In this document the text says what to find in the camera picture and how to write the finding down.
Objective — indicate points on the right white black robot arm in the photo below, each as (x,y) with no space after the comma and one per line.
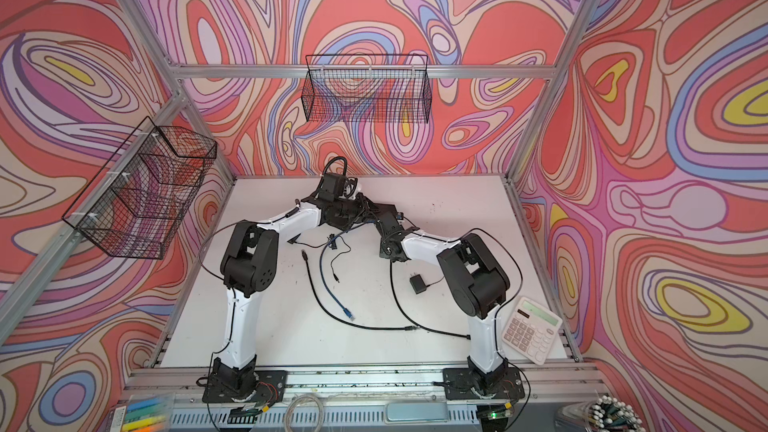
(476,281)

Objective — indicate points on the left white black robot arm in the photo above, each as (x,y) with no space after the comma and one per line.
(249,266)

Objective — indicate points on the white calculator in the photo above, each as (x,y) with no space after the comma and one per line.
(531,330)

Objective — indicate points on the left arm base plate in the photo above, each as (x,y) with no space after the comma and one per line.
(261,386)

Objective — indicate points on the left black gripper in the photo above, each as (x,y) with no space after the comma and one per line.
(363,210)

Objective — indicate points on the black wire basket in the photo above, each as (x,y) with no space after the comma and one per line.
(146,199)
(367,88)

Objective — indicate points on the black wire basket back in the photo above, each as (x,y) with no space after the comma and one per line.
(367,88)

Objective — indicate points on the grey flat device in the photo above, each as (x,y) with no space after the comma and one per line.
(416,412)

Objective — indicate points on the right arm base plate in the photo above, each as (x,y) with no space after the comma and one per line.
(466,384)

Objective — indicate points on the box of coloured markers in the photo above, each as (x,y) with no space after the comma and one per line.
(145,415)

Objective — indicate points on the aluminium front rail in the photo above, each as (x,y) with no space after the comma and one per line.
(353,398)

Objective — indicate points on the black wire basket left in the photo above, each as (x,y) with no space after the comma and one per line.
(146,199)

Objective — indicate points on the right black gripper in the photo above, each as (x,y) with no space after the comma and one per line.
(384,249)

